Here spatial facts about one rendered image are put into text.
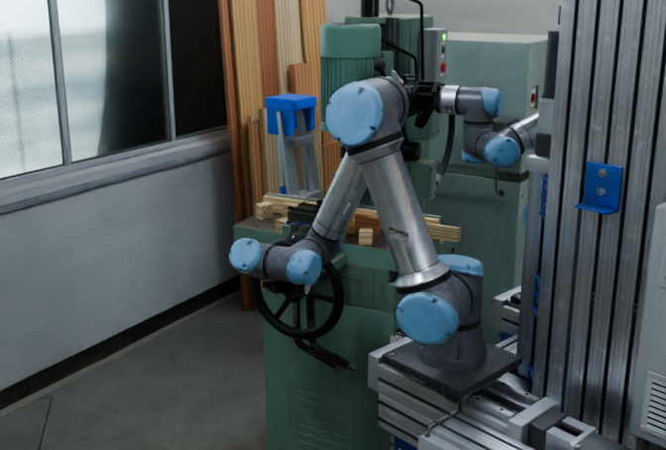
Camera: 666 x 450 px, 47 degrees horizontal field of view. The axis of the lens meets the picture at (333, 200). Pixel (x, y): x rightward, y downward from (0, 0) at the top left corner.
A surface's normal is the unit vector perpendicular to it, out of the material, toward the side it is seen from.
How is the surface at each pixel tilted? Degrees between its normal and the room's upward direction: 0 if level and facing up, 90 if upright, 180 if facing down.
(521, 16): 90
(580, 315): 90
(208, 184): 90
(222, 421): 0
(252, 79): 87
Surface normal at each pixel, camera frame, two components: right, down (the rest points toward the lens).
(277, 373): -0.45, 0.24
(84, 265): 0.85, 0.14
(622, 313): -0.73, 0.18
